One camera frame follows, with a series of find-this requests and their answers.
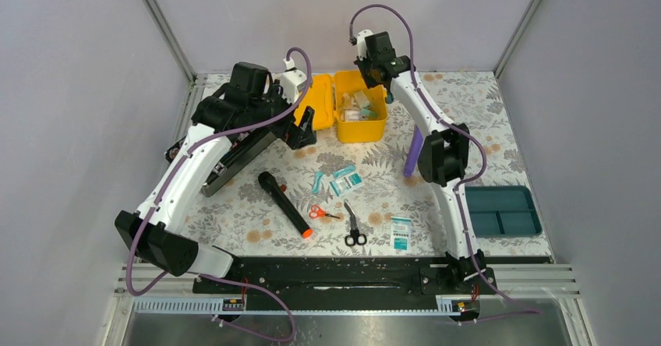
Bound boxed bandage pack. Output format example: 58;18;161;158
352;90;371;108

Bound yellow plastic kit box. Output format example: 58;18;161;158
295;71;388;143

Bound small teal item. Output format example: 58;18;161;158
311;171;324;194

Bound teal plastic tray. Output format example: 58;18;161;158
465;185;543;238

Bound white blue medicine packet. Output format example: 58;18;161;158
342;109;364;122

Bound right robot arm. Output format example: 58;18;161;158
350;30;486;293

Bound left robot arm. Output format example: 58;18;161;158
115;60;316;292

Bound black flashlight orange tip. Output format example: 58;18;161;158
258;171;313;238

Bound black poker chip case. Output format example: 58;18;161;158
164;126;280;198

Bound teal gauze packet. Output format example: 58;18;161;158
330;164;365;196

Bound purple cylindrical tube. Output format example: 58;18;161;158
403;125;424;178

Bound black bandage shears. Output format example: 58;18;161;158
344;199;367;247

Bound teal dressing packet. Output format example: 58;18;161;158
391;217;412;251

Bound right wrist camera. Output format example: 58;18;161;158
349;30;373;61

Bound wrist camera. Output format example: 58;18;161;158
349;30;373;61
277;58;307;104

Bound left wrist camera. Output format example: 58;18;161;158
277;58;307;104

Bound orange handled small scissors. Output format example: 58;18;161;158
308;204;339;219

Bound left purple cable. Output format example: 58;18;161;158
125;47;314;344

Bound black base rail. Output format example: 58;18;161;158
193;257;496;312

